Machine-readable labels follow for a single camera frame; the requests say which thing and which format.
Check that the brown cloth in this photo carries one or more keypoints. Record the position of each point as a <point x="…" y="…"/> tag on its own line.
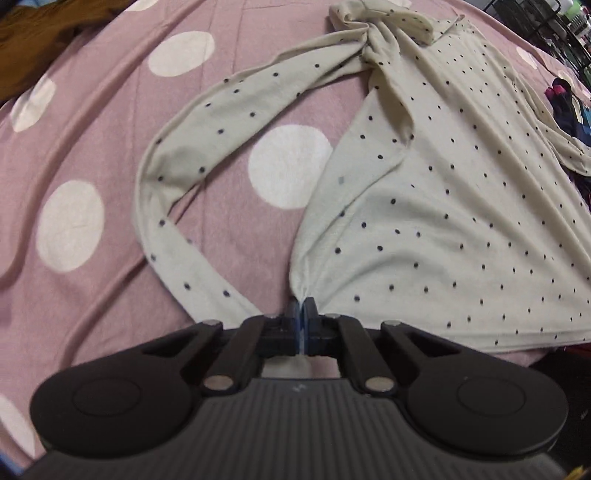
<point x="27" y="41"/>

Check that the cream polka-dot shirt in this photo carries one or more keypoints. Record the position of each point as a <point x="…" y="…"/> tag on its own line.
<point x="415" y="207"/>

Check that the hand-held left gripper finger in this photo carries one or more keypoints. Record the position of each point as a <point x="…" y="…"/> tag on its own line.
<point x="295" y="330"/>
<point x="305" y="330"/>

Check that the dark patterned cloth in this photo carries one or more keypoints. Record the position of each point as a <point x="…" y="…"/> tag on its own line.
<point x="570" y="110"/>

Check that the pink dotted blanket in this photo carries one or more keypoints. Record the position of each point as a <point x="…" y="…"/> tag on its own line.
<point x="92" y="138"/>

